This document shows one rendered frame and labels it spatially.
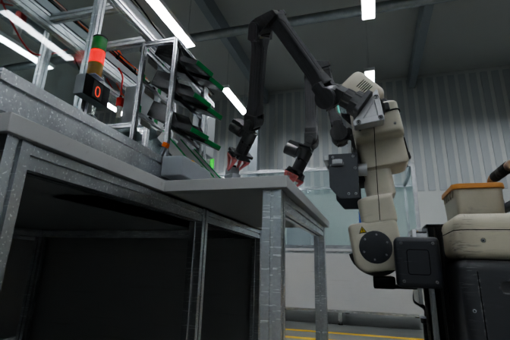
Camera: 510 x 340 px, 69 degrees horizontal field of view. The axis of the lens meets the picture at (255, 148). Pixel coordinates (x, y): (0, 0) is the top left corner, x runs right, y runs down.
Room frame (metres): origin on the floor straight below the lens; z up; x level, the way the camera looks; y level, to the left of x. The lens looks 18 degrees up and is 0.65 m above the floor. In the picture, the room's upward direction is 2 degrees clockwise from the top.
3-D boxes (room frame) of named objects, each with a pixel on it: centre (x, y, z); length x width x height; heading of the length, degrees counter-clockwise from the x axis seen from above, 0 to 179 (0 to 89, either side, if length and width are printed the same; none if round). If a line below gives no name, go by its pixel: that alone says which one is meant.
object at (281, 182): (1.37, 0.12, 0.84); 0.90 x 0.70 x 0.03; 163
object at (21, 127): (1.42, 0.82, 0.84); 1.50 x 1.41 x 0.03; 164
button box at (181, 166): (1.15, 0.21, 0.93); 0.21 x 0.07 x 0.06; 164
